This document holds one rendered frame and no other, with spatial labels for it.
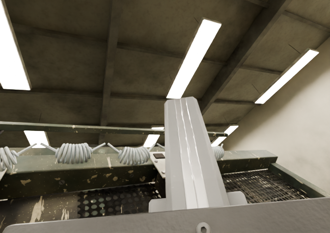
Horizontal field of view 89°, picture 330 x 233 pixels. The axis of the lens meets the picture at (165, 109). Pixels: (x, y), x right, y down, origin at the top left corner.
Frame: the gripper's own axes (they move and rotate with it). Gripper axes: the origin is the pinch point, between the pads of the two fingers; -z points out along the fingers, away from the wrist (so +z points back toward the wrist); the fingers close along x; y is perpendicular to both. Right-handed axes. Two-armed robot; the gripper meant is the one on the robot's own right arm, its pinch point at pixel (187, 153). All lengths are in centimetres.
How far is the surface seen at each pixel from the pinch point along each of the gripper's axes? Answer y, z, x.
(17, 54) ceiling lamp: 52, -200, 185
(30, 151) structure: 64, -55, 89
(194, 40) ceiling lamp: 88, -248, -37
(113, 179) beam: 56, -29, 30
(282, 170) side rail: 110, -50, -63
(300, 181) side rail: 107, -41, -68
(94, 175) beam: 50, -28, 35
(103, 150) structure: 86, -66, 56
